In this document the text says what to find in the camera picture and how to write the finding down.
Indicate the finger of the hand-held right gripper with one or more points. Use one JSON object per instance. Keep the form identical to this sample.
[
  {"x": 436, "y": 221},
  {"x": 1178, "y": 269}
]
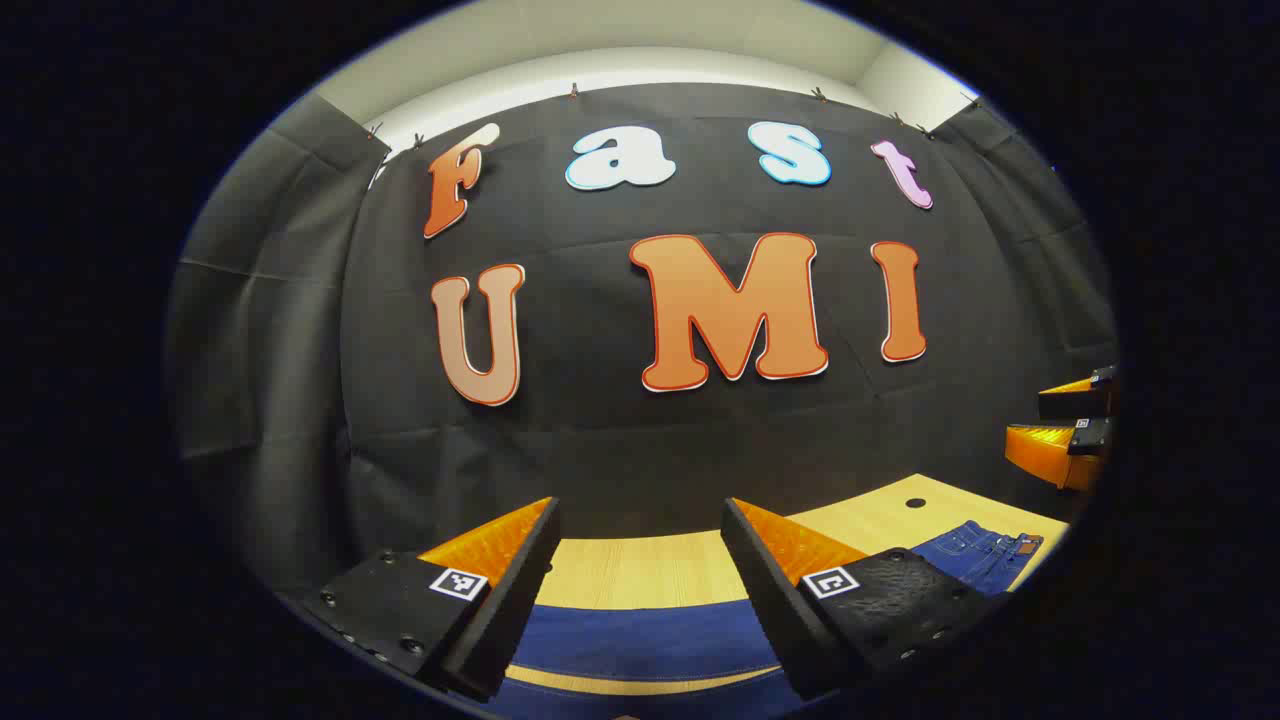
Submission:
[
  {"x": 1075, "y": 400},
  {"x": 1050, "y": 452}
]

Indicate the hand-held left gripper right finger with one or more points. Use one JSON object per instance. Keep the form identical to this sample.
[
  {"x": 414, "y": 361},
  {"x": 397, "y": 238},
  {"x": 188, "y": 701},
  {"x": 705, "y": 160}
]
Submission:
[{"x": 770, "y": 590}]

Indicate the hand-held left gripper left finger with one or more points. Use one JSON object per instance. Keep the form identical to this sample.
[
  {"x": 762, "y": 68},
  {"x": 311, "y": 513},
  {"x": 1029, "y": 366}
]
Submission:
[{"x": 515, "y": 590}]

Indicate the blue jeans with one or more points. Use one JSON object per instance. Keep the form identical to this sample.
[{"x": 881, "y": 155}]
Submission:
[{"x": 640, "y": 640}]

